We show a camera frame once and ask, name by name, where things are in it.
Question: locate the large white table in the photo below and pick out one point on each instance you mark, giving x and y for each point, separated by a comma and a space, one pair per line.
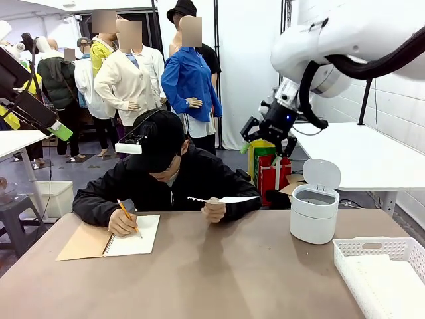
365, 156

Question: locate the cream jacket mannequin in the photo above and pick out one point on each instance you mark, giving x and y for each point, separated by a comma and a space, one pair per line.
126, 79

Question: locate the person's right forearm black sleeve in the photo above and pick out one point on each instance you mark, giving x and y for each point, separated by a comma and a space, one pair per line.
93, 206

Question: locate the yellow jacket mannequin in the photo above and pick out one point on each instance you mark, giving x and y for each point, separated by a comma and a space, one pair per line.
97, 54

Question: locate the black background camera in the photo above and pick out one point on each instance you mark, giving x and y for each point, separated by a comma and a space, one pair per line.
28, 40

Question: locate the black t-shirt mannequin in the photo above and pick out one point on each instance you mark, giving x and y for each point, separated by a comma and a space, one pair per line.
210, 58

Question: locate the stack of white paper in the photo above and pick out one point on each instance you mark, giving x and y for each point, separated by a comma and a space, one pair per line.
391, 285

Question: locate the glass bowl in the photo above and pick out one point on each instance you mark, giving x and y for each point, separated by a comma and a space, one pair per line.
6, 194

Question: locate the blue shirt mannequin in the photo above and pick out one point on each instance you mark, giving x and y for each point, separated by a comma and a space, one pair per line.
189, 79

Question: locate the red bag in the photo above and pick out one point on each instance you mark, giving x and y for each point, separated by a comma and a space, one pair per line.
267, 176

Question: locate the white perforated plastic basket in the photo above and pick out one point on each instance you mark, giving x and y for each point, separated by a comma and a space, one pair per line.
342, 262

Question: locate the black stool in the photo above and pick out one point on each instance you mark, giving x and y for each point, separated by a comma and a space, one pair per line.
16, 206

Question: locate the white paper sheet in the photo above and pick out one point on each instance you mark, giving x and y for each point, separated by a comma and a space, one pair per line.
239, 199

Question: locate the small white table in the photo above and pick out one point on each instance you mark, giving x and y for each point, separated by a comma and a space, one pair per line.
16, 139

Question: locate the black baseball cap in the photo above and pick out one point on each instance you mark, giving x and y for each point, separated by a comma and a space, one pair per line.
159, 139

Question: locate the yellow green bag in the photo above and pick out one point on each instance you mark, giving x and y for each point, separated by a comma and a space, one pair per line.
254, 166

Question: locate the black bucket hat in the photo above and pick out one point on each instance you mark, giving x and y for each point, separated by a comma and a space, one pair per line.
182, 8

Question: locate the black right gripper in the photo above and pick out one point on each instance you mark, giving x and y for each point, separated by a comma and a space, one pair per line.
277, 123

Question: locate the black backdrop stand pole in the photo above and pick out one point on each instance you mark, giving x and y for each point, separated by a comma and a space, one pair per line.
283, 16
216, 30

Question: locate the person's left hand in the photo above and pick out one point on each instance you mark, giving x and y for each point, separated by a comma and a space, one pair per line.
214, 211

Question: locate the person's right hand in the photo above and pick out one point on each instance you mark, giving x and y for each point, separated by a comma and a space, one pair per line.
121, 226

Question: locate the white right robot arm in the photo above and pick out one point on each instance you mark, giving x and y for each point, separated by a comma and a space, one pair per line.
365, 26

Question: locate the person's black jacket torso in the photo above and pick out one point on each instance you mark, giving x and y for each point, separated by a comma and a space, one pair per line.
199, 176

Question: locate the person's left forearm black sleeve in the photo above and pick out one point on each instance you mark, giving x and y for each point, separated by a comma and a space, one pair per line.
242, 206

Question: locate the white storage box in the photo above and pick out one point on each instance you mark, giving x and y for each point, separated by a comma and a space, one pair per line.
56, 199

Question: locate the yellow pencil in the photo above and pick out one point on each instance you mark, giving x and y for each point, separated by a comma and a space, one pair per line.
126, 212

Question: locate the brown cardboard box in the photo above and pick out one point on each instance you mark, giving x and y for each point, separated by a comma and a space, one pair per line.
292, 186

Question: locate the spiral notebook brown cover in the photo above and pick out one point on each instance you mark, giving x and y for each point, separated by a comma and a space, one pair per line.
139, 239

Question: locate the yellow garment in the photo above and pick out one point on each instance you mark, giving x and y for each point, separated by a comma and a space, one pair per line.
8, 120

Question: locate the white head-mounted camera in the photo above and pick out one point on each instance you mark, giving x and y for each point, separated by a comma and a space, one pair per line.
127, 148

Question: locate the white lidded trash bin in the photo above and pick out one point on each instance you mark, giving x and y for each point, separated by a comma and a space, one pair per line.
312, 226

